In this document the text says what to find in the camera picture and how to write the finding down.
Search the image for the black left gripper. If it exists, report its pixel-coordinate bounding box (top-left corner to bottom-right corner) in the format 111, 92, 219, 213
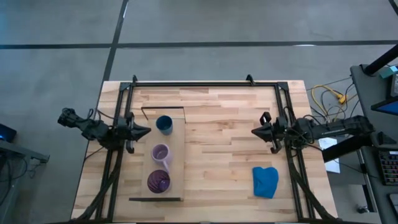
111, 111, 152, 155

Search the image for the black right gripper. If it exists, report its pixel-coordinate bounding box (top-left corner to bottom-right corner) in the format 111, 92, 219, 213
251, 111, 290, 154

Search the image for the blue plastic cup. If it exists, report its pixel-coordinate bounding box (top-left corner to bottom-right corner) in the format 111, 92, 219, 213
155, 114, 174, 136

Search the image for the pink ribbed ceramic mug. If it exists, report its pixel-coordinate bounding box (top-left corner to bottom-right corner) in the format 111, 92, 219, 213
150, 142, 174, 175

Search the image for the purple faceted plastic cup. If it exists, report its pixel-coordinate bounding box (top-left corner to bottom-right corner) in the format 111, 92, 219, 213
146, 169, 172, 195

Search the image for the blue cloth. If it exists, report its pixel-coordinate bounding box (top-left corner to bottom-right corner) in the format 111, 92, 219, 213
251, 166, 280, 200

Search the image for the white paper sheet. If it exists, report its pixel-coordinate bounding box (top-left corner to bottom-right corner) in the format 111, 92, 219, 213
318, 136, 341, 174

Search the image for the black gantry beam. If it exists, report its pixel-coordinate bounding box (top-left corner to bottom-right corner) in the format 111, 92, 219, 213
322, 133, 374, 164
363, 44, 398, 76

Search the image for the grey desk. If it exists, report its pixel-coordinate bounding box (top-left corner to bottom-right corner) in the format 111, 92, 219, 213
349, 63, 398, 224
0, 139, 51, 224

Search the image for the blue screen tablet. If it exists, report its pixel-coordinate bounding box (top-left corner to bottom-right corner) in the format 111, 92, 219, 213
371, 97, 398, 117

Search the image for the black keyboard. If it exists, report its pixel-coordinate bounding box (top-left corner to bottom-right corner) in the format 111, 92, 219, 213
378, 149, 398, 187

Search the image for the black device with blue light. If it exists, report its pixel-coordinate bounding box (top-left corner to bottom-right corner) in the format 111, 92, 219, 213
0, 123, 17, 144

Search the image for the teal box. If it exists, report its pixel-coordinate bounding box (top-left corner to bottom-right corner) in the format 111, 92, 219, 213
379, 65, 398, 80

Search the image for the black aluminium table frame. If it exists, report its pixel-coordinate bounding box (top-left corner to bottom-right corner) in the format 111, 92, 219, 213
70, 73, 340, 224

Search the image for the yellow power cable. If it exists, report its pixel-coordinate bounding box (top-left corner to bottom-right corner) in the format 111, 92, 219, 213
311, 84, 348, 123

